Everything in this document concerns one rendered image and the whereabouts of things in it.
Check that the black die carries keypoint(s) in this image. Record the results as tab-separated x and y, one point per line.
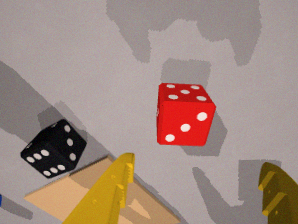
55	150

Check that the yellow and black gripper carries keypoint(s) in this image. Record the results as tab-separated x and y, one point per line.
102	203

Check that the red die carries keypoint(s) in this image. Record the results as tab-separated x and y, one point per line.
184	114

